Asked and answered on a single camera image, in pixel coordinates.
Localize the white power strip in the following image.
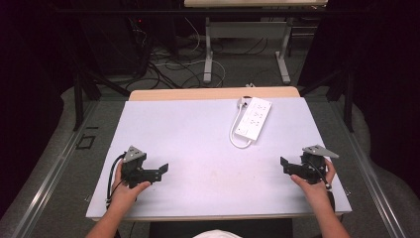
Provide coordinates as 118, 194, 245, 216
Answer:
234, 96, 273, 142

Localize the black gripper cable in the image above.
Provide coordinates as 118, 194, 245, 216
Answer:
105, 152, 129, 210
312, 161, 333, 191

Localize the tangle of black floor cables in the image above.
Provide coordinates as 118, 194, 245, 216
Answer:
127, 18, 207, 91

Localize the white power plug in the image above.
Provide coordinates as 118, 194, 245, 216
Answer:
236, 96, 253, 109

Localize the white table mat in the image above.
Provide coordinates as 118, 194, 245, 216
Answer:
85, 96, 353, 220

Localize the person's right hand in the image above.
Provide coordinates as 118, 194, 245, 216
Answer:
289, 158, 338, 199

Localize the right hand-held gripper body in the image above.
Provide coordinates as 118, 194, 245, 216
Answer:
298, 144, 340, 185

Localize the white floor cable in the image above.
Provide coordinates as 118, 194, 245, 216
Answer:
154, 59, 228, 89

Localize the white power strip cable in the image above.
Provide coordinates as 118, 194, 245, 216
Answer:
229, 105, 253, 150

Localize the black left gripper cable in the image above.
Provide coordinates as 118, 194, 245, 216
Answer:
105, 152, 129, 210

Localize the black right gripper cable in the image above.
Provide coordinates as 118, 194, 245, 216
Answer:
312, 161, 333, 191

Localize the person's left hand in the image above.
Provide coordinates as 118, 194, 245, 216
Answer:
110, 163, 152, 210

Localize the black crossbar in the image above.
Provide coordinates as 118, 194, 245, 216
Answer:
49, 7, 368, 16

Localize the white desk with grey legs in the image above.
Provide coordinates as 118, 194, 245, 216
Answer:
183, 0, 330, 85

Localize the black metal stand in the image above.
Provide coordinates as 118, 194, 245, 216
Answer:
71, 63, 131, 132
298, 67, 357, 134

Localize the black equipment rack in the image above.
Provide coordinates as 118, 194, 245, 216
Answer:
77, 13, 153, 77

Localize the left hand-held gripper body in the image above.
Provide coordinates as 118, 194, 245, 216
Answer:
120, 145, 149, 189

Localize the aluminium floor rail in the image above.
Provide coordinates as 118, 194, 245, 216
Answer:
9, 100, 100, 238
326, 98, 408, 238

